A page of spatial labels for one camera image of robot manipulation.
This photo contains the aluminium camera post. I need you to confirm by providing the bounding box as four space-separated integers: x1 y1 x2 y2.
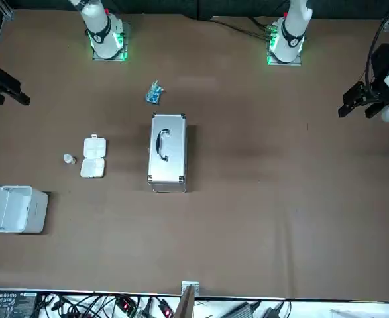
175 280 201 318

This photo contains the black base cable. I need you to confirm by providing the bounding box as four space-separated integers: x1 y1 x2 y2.
209 13 274 42

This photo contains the white lidded waste bin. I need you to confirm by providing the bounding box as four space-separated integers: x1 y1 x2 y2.
0 181 49 235

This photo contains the blue pill blister packet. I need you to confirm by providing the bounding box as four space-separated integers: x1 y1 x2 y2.
144 79 165 105

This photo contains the black labelled power adapter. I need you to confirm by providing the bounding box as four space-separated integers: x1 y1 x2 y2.
0 291 39 318

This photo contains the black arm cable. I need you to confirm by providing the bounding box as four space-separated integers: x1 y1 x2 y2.
362 18 389 100

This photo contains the black plug red light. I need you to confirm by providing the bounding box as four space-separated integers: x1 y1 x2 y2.
157 299 177 318
119 297 137 314

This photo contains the plain black power adapter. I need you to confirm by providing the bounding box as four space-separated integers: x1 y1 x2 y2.
266 303 293 318

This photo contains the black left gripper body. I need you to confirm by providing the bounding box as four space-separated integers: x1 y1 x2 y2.
362 42 389 106

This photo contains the white open pill box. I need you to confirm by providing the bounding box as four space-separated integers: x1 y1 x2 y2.
80 134 108 180

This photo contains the silver aluminium medical case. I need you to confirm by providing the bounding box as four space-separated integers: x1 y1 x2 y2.
146 113 188 193

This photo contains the grey power brick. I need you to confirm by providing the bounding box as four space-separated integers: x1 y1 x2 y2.
225 300 260 318

